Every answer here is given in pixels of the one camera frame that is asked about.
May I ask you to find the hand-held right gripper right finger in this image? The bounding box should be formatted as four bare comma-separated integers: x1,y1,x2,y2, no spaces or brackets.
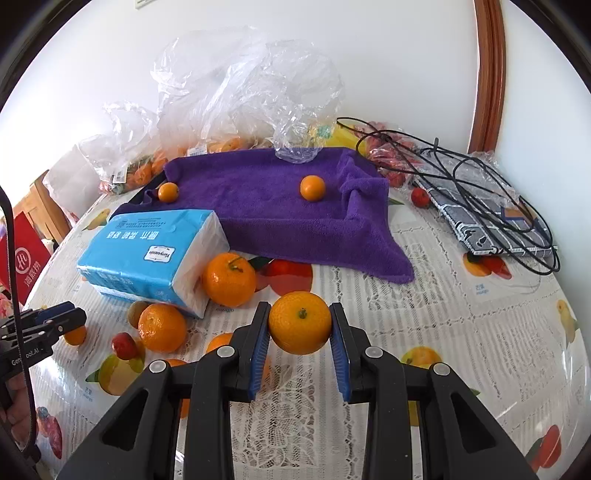
329,302,541,480

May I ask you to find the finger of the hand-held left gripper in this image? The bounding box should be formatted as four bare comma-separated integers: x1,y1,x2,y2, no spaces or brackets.
28,301,77,324
44,307,88,342

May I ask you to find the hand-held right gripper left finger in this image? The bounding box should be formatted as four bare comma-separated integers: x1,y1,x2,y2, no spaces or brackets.
55,301,273,480

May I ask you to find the orange with green stem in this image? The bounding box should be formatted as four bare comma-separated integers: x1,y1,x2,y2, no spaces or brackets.
269,291,333,355

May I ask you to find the large orange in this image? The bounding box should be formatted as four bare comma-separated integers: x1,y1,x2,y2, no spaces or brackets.
202,252,257,308
138,303,188,353

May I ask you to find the plastic bag of red fruits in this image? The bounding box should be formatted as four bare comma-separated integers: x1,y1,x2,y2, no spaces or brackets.
358,121,428,188

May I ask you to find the person's left hand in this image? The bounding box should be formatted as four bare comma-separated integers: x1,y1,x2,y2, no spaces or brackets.
0,374,35,437

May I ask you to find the red box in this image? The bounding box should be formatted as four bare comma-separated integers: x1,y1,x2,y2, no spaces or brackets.
0,211,51,305

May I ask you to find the small yellow-brown fruit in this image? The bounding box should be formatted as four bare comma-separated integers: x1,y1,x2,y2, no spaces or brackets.
127,301,149,329

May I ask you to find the fruit print tablecloth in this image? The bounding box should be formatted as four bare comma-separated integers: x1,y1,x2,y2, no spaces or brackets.
21,152,591,480

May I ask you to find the blue tissue pack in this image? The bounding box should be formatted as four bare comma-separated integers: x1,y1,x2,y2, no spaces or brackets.
76,209,230,320

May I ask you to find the wooden chair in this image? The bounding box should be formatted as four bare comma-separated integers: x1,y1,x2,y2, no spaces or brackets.
18,170,75,245

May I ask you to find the white paper bag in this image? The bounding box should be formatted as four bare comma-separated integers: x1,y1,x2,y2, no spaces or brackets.
46,144,109,217

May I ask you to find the purple towel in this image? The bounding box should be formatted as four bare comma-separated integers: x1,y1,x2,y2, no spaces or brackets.
111,147,415,283

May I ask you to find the plastic bag of small oranges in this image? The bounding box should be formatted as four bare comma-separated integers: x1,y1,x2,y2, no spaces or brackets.
78,102,169,197

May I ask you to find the patterned cloth in plastic wrap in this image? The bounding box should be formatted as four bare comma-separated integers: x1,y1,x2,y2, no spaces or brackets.
418,148,559,257

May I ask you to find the yellow fruit package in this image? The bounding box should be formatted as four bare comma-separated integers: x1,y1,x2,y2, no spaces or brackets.
307,121,370,155

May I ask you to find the large clear plastic bag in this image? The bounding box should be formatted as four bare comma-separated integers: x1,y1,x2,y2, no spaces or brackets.
151,34,345,164

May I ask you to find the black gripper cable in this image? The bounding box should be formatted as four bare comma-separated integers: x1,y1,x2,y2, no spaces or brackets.
0,185,40,462

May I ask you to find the wooden door frame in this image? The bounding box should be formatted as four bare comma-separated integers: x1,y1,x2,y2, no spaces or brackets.
467,0,506,155

